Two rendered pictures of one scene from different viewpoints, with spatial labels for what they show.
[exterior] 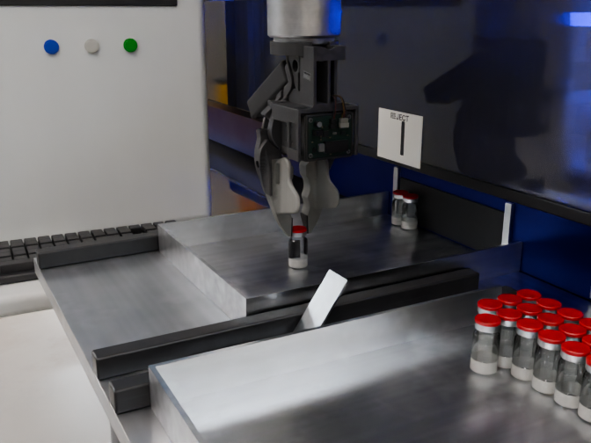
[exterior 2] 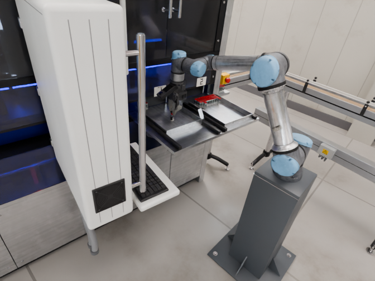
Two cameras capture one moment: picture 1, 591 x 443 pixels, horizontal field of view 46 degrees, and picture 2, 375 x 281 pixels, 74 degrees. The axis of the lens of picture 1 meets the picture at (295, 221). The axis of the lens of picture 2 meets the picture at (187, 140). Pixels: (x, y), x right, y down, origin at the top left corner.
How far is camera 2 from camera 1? 1.69 m
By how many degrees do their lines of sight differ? 92
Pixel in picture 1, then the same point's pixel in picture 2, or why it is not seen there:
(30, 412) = not seen: outside the picture
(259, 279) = (180, 123)
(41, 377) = not seen: outside the picture
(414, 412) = (216, 112)
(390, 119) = (157, 88)
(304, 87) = (183, 87)
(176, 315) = (197, 130)
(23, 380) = not seen: outside the picture
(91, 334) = (207, 136)
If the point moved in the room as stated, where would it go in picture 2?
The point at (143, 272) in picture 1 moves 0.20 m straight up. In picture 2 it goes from (178, 136) to (182, 103)
